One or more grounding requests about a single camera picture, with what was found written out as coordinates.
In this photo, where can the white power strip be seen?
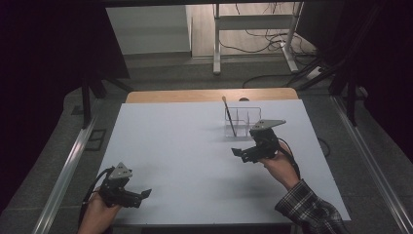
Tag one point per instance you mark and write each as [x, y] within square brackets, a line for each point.
[314, 72]

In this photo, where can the white table cover sheet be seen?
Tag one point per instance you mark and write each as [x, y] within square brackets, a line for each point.
[181, 146]

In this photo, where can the aluminium rail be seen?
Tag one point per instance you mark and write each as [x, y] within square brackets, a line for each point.
[65, 175]
[373, 162]

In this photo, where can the person's right hand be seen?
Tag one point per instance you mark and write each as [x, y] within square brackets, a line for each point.
[281, 167]

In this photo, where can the person's left hand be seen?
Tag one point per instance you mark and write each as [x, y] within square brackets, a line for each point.
[100, 211]

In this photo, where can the clear acrylic organizer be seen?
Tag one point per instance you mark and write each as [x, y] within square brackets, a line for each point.
[248, 122]

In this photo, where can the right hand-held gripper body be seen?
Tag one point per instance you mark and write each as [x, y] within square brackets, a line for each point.
[264, 139]

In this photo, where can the white cabinet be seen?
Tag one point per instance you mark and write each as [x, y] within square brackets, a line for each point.
[149, 29]

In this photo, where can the black metal stand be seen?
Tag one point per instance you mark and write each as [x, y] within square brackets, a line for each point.
[87, 97]
[349, 84]

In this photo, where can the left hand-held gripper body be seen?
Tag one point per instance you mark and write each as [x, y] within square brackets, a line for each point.
[113, 190]

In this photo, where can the white desk frame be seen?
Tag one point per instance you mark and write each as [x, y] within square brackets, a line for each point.
[253, 21]

